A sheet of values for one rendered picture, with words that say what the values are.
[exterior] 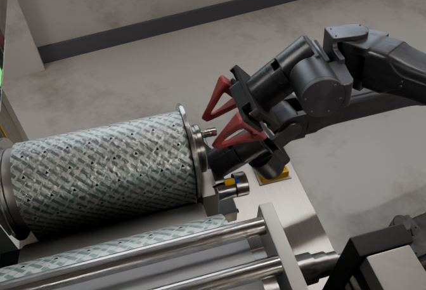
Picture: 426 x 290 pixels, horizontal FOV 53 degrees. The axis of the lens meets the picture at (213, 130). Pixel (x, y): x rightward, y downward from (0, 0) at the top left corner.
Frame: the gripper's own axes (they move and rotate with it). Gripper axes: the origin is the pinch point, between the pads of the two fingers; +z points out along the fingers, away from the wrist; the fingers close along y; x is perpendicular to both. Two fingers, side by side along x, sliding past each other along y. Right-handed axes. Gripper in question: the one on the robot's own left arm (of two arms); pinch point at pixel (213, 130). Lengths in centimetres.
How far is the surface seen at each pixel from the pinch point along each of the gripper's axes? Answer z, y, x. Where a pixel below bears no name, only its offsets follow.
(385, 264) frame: -15.5, -32.4, 11.0
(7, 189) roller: 20.1, -5.6, 21.7
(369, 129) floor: -7, 80, -169
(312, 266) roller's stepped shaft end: -7.8, -27.9, 5.7
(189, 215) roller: 6.9, -12.3, 2.5
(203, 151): 1.0, -5.1, 3.4
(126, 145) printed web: 6.8, -3.8, 12.7
